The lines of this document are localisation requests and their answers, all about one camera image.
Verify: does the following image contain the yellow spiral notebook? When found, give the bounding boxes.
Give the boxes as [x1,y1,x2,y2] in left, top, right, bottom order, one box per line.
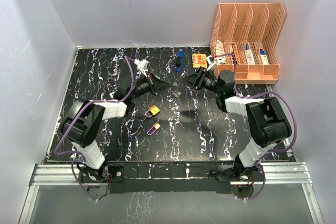
[192,54,207,69]

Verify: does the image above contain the white blue box in organizer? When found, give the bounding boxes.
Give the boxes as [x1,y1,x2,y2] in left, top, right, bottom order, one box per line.
[240,42,255,65]

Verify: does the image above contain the medium brass padlock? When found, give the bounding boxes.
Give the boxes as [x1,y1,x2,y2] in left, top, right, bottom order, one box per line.
[145,105,160,118]

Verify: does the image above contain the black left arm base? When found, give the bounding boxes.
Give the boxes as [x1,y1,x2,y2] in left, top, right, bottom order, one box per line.
[76,164,125,184]

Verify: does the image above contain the orange file organizer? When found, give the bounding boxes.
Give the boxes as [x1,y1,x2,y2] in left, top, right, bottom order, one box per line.
[210,3,286,84]

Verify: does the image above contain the aluminium frame rail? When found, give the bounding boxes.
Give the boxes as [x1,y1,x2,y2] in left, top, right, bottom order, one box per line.
[19,84,325,224]

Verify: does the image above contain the small brass padlock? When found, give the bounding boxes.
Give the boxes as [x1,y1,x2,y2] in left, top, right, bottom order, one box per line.
[147,122,161,136]

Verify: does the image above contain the blue red box in organizer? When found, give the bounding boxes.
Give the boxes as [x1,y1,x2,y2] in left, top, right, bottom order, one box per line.
[259,49,269,65]

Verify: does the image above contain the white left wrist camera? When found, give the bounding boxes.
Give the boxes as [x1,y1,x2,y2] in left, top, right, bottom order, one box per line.
[134,59,149,77]

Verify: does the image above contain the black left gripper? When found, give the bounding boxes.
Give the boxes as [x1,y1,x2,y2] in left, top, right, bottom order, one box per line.
[130,72,173,101]

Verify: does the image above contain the red black item in organizer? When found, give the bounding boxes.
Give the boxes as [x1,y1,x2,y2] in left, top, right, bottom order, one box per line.
[230,43,238,64]

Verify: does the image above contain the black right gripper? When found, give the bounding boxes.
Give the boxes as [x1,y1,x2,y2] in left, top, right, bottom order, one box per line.
[179,67,223,95]

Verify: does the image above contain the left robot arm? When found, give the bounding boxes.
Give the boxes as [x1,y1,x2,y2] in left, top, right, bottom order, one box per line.
[61,73,170,182]

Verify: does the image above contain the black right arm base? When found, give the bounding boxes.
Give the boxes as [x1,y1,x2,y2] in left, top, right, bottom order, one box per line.
[207,165,263,185]

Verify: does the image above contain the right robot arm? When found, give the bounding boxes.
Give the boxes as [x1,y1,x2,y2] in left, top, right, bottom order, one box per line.
[181,67,297,180]

